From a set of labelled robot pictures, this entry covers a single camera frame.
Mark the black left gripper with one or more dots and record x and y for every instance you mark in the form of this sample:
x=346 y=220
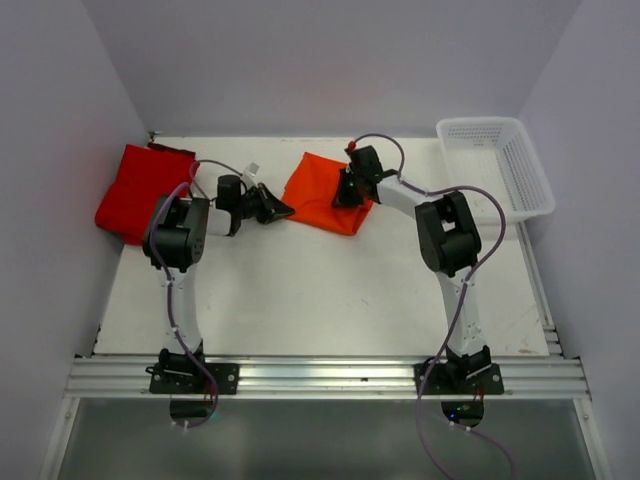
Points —
x=272 y=207

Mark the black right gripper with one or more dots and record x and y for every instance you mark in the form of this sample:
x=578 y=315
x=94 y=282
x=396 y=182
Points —
x=342 y=199

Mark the orange t shirt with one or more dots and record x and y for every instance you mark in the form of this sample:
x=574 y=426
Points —
x=310 y=191

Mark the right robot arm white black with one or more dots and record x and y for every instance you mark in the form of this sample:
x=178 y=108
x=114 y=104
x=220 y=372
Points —
x=449 y=245

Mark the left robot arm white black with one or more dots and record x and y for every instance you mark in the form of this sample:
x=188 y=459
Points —
x=174 y=242

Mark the folded red t shirt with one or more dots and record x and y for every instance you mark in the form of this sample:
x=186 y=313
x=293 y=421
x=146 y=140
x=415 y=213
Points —
x=144 y=175

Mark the white plastic basket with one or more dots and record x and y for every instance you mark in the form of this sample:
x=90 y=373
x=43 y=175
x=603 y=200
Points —
x=496 y=154

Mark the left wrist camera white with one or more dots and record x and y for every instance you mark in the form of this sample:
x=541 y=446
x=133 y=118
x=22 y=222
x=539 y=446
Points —
x=250 y=175

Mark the aluminium mounting rail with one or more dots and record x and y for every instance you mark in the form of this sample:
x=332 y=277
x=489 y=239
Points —
x=340 y=378

